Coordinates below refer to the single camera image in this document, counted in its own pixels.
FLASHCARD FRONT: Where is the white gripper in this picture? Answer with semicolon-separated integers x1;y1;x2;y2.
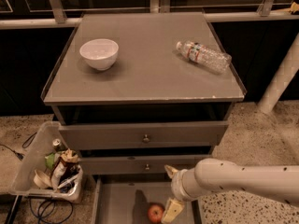
161;165;200;224

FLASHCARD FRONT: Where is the grey bottom drawer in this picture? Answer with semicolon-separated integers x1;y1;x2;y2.
91;173;206;224

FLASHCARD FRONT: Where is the clear plastic water bottle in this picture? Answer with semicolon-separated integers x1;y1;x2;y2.
176;41;232;74

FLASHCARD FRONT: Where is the white diagonal pipe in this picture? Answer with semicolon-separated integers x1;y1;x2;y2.
258;34;299;114

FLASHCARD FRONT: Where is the grey drawer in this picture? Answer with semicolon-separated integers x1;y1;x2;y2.
91;173;206;224
59;121;228;150
79;154;210;175

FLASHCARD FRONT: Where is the grey top drawer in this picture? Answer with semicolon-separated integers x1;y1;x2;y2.
59;121;228;150

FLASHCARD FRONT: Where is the metal window railing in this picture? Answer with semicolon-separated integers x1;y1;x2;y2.
0;0;299;30

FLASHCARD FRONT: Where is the clear plastic bin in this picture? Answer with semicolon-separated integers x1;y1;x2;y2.
9;121;83;203

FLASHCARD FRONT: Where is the white ceramic bowl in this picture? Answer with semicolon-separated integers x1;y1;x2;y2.
79;38;119;71

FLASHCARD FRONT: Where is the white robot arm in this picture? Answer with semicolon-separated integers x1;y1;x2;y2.
162;158;299;224

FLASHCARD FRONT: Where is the crumpled wrappers and trash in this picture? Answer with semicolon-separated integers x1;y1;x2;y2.
50;149;80;190

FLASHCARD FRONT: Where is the grey middle drawer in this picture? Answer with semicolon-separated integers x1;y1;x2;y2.
79;154;210;175

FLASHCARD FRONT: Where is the red apple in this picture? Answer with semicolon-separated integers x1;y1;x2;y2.
148;203;164;224

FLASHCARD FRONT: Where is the black cable on floor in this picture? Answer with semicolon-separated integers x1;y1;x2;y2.
0;132;38;161

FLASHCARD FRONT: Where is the small white cup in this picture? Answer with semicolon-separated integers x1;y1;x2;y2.
34;169;51;189

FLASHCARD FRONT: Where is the grey drawer cabinet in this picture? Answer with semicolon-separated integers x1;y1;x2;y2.
40;12;248;224

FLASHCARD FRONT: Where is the metal can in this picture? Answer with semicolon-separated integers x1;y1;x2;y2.
52;139;65;151

